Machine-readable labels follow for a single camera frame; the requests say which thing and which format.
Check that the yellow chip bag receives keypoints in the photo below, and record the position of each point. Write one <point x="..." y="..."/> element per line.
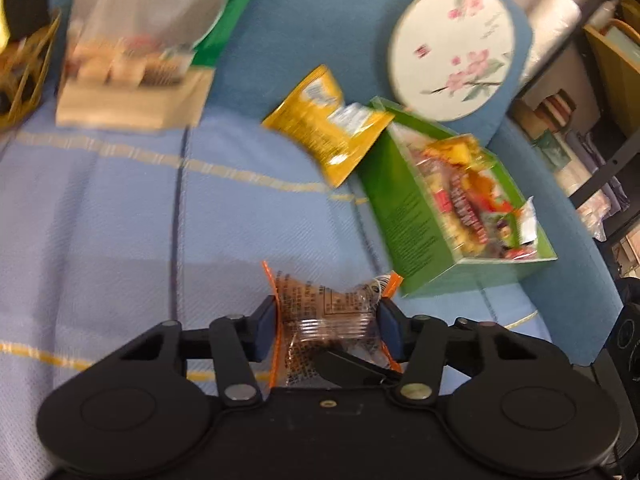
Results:
<point x="337" y="135"/>

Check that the green white cardboard box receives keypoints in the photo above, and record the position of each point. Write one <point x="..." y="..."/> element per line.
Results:
<point x="415" y="240"/>

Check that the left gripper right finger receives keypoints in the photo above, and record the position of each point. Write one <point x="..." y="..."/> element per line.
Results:
<point x="421" y="343"/>

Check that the green book box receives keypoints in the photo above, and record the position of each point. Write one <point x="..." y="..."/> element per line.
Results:
<point x="551" y="151"/>

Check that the large beige green snack bag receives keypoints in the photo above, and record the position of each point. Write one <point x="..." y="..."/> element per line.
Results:
<point x="142" y="64"/>

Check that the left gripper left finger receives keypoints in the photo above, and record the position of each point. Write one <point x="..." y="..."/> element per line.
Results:
<point x="235" y="343"/>

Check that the round floral fan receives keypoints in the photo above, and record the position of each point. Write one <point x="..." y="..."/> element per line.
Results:
<point x="447" y="58"/>

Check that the light blue sofa blanket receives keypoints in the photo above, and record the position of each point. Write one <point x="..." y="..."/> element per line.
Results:
<point x="106" y="234"/>

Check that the striped ceramic vase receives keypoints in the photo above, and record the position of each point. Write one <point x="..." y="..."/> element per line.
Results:
<point x="556" y="110"/>

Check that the clear orange-edged snack packet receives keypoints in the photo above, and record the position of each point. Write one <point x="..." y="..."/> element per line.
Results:
<point x="312" y="318"/>

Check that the blue sofa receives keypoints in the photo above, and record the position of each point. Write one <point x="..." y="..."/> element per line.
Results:
<point x="278" y="41"/>

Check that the black metal shelf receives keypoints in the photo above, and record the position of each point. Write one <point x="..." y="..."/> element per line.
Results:
<point x="613" y="73"/>

